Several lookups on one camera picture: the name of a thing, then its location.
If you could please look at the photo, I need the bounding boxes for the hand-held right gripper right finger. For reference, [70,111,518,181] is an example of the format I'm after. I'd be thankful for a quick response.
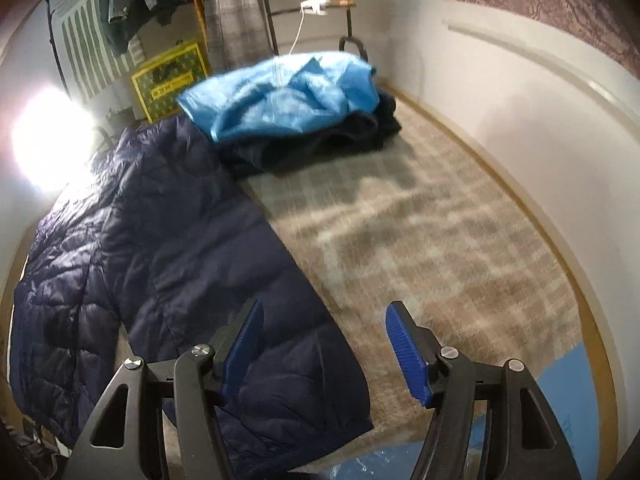
[385,301,583,480]

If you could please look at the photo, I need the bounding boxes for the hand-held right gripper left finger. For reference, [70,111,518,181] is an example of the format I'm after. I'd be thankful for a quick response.
[61,299,265,480]

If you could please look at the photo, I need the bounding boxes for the navy puffer jacket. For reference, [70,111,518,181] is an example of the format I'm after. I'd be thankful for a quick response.
[9,119,375,473]

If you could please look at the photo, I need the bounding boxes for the beige plaid blanket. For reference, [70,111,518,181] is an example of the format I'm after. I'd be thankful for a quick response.
[240,85,596,480]

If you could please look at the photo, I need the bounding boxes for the blue mat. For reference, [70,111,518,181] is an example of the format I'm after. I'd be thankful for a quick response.
[325,342,601,480]

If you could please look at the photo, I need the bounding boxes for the dark folded garment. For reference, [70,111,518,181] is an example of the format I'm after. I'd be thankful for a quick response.
[217,87,403,178]

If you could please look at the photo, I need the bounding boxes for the light blue jacket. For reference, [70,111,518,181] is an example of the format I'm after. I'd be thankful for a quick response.
[177,51,381,146]

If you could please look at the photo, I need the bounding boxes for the yellow patterned box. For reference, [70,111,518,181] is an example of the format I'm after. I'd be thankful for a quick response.
[131,41,211,123]

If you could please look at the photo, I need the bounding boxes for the hanging grey plaid cloth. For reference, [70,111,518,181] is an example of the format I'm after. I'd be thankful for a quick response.
[202,0,276,73]

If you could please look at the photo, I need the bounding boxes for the striped grey white cloth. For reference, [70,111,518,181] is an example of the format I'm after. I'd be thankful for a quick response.
[47,0,133,101]

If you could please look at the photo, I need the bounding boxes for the black metal rack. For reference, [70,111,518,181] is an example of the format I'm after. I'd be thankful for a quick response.
[260,0,371,61]

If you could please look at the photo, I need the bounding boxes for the white clip lamp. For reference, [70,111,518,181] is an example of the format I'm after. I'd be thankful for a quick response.
[287,0,333,56]

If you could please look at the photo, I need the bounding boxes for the ring light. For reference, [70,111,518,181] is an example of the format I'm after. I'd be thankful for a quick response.
[12,87,96,186]

